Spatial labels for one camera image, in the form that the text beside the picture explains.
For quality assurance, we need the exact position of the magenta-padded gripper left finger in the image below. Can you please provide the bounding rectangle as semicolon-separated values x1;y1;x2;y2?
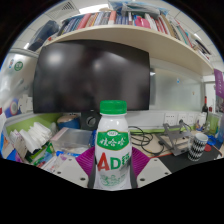
54;146;98;190

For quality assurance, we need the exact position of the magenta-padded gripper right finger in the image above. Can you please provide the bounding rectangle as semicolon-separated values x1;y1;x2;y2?
128;146;173;189

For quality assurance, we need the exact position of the white green-capped drink bottle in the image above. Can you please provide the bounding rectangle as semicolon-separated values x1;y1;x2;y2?
94;99;131;191

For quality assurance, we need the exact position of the black desk mat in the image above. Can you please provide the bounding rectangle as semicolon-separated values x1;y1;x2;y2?
159;143;223;175

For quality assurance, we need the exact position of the clear plastic box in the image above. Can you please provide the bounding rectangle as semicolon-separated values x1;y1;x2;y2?
49;126;95;155

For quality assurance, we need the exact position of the grey metal laptop stand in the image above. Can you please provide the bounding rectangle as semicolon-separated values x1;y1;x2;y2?
156;119;198;157

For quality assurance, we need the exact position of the blue round container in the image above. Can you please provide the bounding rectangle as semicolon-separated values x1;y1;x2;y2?
56;114;82;131

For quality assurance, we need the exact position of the white folded paper stack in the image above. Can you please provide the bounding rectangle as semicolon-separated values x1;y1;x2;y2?
18;121;53;154

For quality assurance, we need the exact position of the black white patterned mug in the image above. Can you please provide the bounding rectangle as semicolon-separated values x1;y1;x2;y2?
187;132;210;163

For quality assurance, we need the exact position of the small black speaker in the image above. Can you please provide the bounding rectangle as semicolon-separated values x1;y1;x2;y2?
80;110;101;131

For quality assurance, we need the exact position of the flat round red coaster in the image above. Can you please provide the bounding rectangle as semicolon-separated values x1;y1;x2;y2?
203;143;215;153

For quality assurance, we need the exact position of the dark wine bottle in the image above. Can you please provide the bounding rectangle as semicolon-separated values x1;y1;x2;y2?
201;95;210;117

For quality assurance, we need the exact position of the large black monitor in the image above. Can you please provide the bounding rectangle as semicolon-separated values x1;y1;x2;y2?
32;39;151;114

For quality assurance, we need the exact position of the wooden shelf with books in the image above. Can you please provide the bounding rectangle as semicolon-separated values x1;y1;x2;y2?
27;0;215;77

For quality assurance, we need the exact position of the black cable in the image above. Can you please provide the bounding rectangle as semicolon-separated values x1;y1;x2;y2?
128;125;165;156

